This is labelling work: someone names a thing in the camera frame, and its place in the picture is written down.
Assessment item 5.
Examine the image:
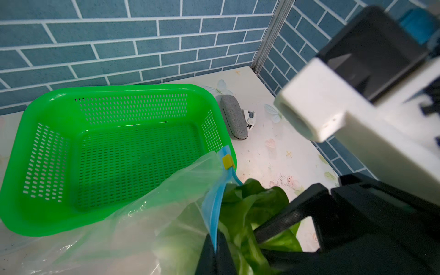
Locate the small white clip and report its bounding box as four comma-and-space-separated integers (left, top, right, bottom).
243, 110, 256, 131

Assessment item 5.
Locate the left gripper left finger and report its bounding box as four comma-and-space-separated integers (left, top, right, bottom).
195, 234, 217, 275

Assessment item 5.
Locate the grey cylindrical object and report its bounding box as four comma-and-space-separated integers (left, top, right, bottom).
220, 95, 248, 140

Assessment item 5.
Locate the green plastic basket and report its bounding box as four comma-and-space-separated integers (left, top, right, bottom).
1, 84, 232, 237

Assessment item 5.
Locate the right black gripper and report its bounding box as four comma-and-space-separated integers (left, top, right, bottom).
253, 174, 440, 275

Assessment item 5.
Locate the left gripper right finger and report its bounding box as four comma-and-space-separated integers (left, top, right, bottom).
215, 230, 237, 275

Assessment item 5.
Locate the chinese cabbage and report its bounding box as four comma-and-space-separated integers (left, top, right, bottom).
153, 179, 302, 275

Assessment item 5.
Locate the clear zipper bag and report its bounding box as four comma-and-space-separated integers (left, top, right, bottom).
1, 146, 240, 275

